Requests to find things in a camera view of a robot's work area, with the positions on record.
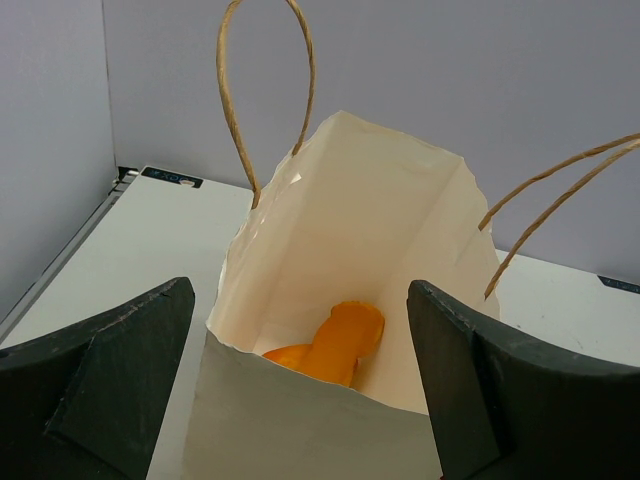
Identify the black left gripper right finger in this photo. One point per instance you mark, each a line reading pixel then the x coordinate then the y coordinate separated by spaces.
pixel 506 405

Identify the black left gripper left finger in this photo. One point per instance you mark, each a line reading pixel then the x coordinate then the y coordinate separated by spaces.
pixel 88 401

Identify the long braided orange bread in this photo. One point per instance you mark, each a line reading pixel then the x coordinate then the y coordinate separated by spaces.
pixel 352 331

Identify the white paper bag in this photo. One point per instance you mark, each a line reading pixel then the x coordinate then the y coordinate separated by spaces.
pixel 355 212

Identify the blue label sticker right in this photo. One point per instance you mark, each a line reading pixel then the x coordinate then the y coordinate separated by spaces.
pixel 619 284

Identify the blue label sticker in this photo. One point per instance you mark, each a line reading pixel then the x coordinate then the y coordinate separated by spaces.
pixel 171 177
pixel 619 284

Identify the blue label sticker left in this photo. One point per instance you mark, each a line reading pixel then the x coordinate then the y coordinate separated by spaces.
pixel 171 177

